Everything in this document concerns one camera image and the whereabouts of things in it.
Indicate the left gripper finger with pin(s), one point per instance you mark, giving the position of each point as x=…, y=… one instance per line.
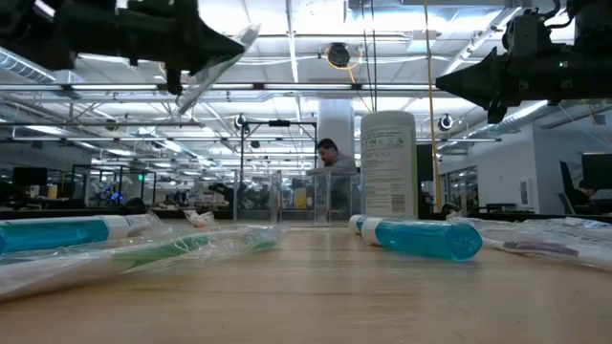
x=175, y=79
x=212, y=48

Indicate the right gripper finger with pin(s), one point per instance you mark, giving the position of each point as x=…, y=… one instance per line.
x=497, y=112
x=473, y=81

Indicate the teal toothbrush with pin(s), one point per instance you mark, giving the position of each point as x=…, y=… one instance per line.
x=210, y=71

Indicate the blue toothbrush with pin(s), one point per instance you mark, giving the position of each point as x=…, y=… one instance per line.
x=574, y=221
x=478, y=224

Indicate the clear white toothbrush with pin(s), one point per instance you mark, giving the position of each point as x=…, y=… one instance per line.
x=201, y=218

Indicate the teal mouthwash bottle white cap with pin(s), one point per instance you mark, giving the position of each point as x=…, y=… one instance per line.
x=425, y=239
x=57, y=234

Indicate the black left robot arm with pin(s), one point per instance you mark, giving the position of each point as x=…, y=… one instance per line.
x=24, y=33

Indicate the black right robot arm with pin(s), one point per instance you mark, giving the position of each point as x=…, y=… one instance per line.
x=593, y=28

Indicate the black panel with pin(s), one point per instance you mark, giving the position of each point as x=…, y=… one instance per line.
x=424, y=162

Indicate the black office chair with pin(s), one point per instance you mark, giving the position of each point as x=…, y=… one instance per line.
x=566, y=181

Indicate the black monitor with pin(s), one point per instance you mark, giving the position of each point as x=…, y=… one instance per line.
x=597, y=169
x=29, y=176

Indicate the white wipes canister green label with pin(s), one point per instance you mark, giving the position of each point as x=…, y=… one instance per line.
x=388, y=162

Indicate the purple white wrapped toothbrush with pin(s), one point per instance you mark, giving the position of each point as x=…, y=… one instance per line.
x=535, y=247

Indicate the white building column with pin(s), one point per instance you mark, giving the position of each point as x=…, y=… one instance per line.
x=334, y=119

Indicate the person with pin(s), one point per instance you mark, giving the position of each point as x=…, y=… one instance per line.
x=332, y=160

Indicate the yellow container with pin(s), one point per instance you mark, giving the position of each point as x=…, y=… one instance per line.
x=51, y=191

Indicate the green wrapped toothbrush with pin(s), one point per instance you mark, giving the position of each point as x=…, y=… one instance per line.
x=158, y=251

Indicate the clear acrylic organizer box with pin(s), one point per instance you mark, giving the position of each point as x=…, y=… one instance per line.
x=320, y=210

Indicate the silver ventilation duct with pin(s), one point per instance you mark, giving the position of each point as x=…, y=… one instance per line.
x=21, y=67
x=526, y=117

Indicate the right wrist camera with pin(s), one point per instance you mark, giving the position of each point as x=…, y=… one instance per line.
x=523, y=31

